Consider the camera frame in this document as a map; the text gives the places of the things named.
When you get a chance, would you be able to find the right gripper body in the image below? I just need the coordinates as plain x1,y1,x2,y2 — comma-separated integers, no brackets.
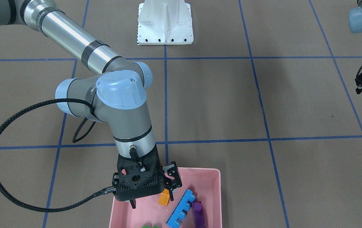
112,147,183,201

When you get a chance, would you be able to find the green block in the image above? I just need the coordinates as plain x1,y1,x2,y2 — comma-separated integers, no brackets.
141,224,161,228

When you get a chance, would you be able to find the orange sloped block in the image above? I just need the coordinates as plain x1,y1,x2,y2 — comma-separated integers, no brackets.
158,188,170,206

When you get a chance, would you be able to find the long blue block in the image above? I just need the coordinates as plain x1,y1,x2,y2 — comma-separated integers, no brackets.
166,188,196,228

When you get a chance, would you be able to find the purple sloped block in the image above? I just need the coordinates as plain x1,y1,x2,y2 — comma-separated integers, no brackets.
191,201,207,228

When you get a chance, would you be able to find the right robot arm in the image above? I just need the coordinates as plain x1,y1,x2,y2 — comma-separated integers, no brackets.
0,0,182,212

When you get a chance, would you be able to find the pink plastic box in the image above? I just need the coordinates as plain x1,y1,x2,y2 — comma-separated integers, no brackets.
109,167,222,228

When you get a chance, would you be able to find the black braided cable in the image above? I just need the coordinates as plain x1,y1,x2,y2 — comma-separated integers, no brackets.
0,98,118,212

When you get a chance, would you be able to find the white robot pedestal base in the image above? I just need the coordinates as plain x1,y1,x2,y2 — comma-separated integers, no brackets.
137,0,194,45

